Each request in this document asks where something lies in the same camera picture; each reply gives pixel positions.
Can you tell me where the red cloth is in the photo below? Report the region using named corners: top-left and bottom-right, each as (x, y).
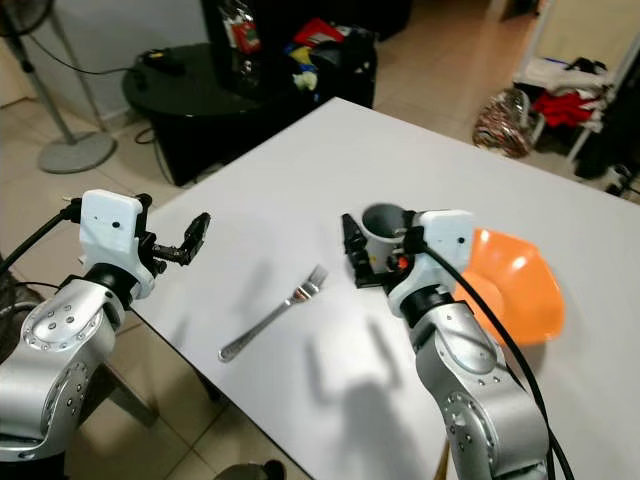
top-left (532, 90), bottom-right (601, 128)

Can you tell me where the dark wire mesh chair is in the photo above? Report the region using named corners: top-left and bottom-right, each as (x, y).
top-left (0, 280), bottom-right (26, 331)

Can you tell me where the patterned fabric bag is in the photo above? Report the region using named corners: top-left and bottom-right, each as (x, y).
top-left (472, 87), bottom-right (533, 159)

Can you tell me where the black table leg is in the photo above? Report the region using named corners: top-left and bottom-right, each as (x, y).
top-left (198, 365), bottom-right (225, 404)

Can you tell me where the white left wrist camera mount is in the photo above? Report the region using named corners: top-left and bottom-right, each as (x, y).
top-left (78, 189), bottom-right (144, 276)

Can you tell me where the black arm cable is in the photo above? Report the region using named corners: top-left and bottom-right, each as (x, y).
top-left (0, 205), bottom-right (83, 271)
top-left (422, 245), bottom-right (576, 480)

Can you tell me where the grey white mug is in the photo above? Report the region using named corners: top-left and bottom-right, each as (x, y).
top-left (360, 203), bottom-right (411, 269)

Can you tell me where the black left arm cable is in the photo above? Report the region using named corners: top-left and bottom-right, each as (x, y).
top-left (0, 205), bottom-right (83, 271)

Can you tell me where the black bag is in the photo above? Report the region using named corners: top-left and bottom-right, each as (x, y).
top-left (315, 35), bottom-right (379, 106)

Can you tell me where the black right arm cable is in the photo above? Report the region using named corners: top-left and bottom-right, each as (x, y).
top-left (422, 245), bottom-right (576, 480)

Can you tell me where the grey robot foot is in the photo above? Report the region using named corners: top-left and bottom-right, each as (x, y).
top-left (215, 460), bottom-right (286, 480)

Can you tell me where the white shelf rack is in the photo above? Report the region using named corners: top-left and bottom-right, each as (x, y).
top-left (515, 55), bottom-right (626, 166)

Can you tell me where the red flat package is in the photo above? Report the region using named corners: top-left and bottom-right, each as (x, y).
top-left (290, 18), bottom-right (346, 49)

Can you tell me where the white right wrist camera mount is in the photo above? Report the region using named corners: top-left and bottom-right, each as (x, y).
top-left (390, 209), bottom-right (476, 301)

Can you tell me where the small black device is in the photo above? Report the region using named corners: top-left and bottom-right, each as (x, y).
top-left (140, 52), bottom-right (186, 79)

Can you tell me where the black cabinet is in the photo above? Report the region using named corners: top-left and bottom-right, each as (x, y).
top-left (202, 0), bottom-right (411, 43)

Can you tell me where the black round side table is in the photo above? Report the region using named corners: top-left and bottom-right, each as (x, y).
top-left (122, 45), bottom-right (379, 188)

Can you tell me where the black shelf unit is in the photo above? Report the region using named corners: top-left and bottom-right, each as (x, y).
top-left (575, 60), bottom-right (640, 196)

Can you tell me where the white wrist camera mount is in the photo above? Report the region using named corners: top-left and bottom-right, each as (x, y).
top-left (78, 189), bottom-right (144, 276)
top-left (390, 209), bottom-right (476, 301)

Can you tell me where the clear bottle with red label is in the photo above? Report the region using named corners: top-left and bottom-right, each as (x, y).
top-left (218, 0), bottom-right (264, 96)

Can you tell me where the silver metal fork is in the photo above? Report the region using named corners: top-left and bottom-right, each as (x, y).
top-left (218, 265), bottom-right (329, 363)

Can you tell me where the yellow blue toy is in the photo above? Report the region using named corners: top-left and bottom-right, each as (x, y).
top-left (285, 45), bottom-right (321, 93)

